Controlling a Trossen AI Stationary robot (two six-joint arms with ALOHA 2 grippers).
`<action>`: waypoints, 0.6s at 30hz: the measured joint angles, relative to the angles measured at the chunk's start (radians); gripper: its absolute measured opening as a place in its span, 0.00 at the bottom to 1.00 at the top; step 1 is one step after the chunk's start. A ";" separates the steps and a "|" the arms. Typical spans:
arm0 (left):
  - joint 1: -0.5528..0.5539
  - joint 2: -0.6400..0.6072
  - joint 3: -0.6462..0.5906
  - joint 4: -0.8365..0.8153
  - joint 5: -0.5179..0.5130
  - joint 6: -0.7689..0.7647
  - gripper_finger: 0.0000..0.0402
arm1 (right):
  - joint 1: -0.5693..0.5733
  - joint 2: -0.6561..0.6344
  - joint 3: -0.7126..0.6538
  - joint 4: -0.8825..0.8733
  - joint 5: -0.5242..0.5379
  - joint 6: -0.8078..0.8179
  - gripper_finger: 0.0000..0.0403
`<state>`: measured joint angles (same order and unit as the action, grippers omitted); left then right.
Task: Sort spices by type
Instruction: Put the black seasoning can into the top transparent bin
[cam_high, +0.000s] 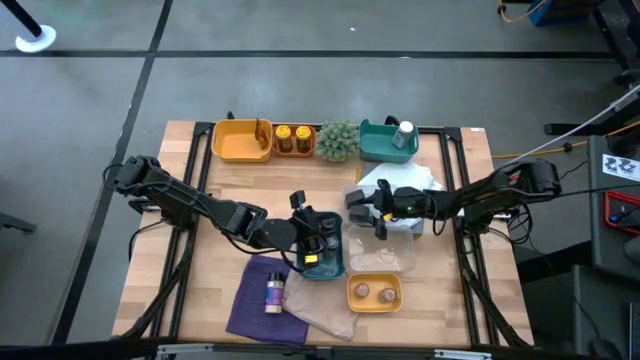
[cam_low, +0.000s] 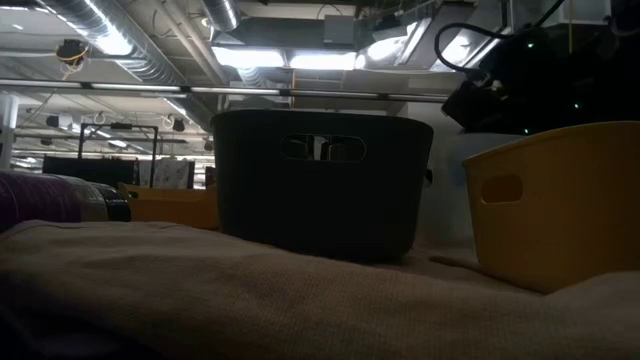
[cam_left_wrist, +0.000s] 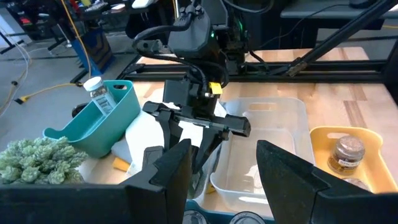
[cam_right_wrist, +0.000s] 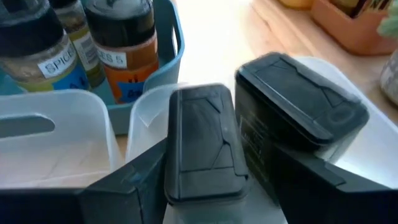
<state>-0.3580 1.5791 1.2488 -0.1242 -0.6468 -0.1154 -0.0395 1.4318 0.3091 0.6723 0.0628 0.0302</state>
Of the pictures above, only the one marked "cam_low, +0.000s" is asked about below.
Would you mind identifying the purple label spice bottle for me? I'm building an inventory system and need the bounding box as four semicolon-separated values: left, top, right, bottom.
0;169;132;235

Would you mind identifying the small yellow plastic bin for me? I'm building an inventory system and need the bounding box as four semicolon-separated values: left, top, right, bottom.
462;120;640;295

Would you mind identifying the grey ceiling box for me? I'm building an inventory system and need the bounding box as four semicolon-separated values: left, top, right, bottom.
322;14;357;46

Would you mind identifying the long horizontal metal pipe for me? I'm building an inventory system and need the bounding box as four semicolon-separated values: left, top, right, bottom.
0;78;449;105

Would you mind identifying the beige cloth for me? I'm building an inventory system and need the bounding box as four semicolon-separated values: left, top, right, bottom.
0;219;640;360

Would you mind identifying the white patterned board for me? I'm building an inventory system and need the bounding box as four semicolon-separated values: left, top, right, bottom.
138;158;197;190

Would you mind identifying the black background board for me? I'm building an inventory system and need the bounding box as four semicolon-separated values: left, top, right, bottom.
42;155;139;189

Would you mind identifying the white pillar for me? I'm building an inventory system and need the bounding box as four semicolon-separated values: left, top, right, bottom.
0;92;20;171

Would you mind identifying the dark teal handled bin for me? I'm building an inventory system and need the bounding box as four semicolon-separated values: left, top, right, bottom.
212;108;435;265

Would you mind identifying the narrow silver spiral duct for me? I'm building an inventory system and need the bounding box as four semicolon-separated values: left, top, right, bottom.
199;0;242;32

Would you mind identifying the large silver spiral duct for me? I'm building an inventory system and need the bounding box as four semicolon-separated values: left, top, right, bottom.
34;0;186;86

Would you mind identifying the black background rack frame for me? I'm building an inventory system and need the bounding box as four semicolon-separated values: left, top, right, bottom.
77;122;160;174

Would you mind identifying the yellow cord reel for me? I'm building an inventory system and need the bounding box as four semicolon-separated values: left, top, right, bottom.
54;38;92;67

